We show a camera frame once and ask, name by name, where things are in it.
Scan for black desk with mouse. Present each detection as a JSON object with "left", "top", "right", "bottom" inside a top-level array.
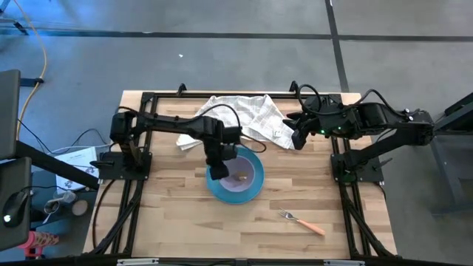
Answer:
[{"left": 0, "top": 156, "right": 33, "bottom": 253}]

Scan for black desk frame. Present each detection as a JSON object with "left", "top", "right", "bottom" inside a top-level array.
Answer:
[{"left": 429, "top": 91, "right": 473, "bottom": 217}]

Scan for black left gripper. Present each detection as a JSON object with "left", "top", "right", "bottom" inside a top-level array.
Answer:
[{"left": 205, "top": 140, "right": 231, "bottom": 182}]

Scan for black computer mouse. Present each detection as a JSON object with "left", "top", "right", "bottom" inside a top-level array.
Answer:
[{"left": 2, "top": 189, "right": 30, "bottom": 228}]

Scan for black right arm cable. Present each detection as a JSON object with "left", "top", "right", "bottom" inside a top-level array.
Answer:
[{"left": 296, "top": 83, "right": 412, "bottom": 120}]

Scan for white checked kitchen towel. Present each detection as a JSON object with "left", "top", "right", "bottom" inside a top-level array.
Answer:
[{"left": 176, "top": 95, "right": 296, "bottom": 151}]

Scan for pink patterned object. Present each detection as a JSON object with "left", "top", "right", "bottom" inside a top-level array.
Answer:
[{"left": 16, "top": 230, "right": 61, "bottom": 259}]

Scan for silver metal bracket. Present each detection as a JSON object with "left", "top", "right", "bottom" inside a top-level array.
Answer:
[{"left": 323, "top": 259, "right": 365, "bottom": 266}]

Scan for fork with orange handle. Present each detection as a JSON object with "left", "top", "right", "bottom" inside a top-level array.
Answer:
[{"left": 277, "top": 208, "right": 327, "bottom": 236}]

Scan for black floor cable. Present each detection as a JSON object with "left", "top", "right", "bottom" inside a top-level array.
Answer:
[{"left": 16, "top": 117, "right": 112, "bottom": 157}]

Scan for black table frame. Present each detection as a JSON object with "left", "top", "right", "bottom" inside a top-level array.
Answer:
[{"left": 84, "top": 81, "right": 398, "bottom": 266}]

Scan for black diagonal desk bar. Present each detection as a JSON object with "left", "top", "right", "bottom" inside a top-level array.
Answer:
[{"left": 13, "top": 140, "right": 101, "bottom": 191}]

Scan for blue plate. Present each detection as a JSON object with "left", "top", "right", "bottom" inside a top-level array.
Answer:
[{"left": 205, "top": 146, "right": 265, "bottom": 205}]

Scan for lilac bowl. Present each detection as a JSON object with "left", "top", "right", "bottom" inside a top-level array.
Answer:
[{"left": 217, "top": 154, "right": 256, "bottom": 193}]

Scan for clear glass jar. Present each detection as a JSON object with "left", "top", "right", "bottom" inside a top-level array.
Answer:
[{"left": 44, "top": 189, "right": 78, "bottom": 216}]

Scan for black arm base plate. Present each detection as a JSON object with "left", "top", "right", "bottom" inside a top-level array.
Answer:
[
  {"left": 329, "top": 152, "right": 387, "bottom": 185},
  {"left": 89, "top": 151, "right": 154, "bottom": 182}
]

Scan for black cable under table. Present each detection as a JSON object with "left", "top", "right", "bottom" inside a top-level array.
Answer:
[{"left": 91, "top": 178, "right": 118, "bottom": 249}]

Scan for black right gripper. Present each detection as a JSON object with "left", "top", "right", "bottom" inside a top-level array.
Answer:
[{"left": 282, "top": 106, "right": 334, "bottom": 151}]

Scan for black desk leg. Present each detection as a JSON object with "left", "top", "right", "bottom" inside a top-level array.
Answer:
[{"left": 19, "top": 76, "right": 46, "bottom": 88}]

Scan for white paper booklet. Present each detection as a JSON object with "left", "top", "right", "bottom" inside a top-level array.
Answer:
[{"left": 54, "top": 146, "right": 101, "bottom": 191}]

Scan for yellow cable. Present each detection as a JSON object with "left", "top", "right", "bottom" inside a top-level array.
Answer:
[{"left": 13, "top": 0, "right": 50, "bottom": 142}]

